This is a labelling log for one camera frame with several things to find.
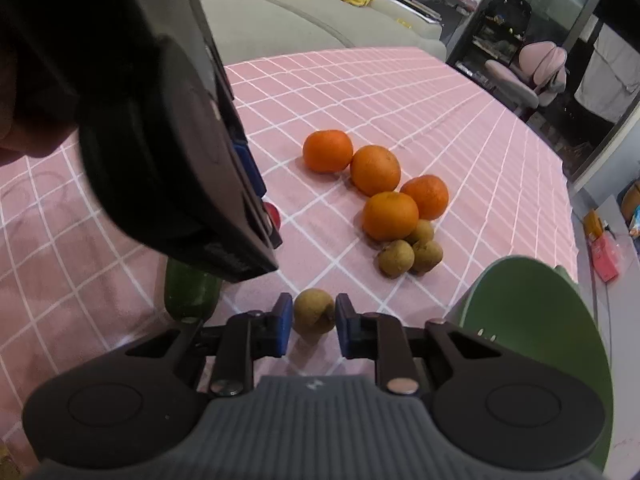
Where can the green cucumber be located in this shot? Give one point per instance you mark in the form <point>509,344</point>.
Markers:
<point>192,292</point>

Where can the brown longan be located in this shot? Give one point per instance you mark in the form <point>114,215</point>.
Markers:
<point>421,232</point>
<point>428,256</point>
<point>395,259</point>
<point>314,312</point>

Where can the pink box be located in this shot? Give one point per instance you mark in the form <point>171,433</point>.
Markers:
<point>605,259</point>

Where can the orange tangerine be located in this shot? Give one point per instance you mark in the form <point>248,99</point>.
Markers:
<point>429,195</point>
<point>390,216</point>
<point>327,151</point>
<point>376,170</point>

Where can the white hanging garment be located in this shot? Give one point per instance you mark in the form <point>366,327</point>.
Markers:
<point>607,75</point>

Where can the orange packet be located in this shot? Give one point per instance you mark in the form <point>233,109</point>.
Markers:
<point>593,225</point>

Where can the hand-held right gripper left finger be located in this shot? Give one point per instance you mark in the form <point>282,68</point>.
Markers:
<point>283,327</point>

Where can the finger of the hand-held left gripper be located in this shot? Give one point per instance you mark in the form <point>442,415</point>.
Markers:
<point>251,167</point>
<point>267,225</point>

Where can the pink checked tablecloth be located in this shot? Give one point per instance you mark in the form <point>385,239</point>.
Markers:
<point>400,90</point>

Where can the grey-green sofa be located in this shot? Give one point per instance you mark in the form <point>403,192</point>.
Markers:
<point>300,15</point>

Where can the green bowl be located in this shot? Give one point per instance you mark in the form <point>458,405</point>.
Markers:
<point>540,310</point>

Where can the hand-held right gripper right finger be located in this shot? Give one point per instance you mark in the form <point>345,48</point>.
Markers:
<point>344,330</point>

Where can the red tomato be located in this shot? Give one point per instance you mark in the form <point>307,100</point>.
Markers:
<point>274,216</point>

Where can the pink chair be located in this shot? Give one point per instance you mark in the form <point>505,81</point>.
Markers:
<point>540,67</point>

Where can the person's left hand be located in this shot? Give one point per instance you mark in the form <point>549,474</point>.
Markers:
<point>35,142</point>

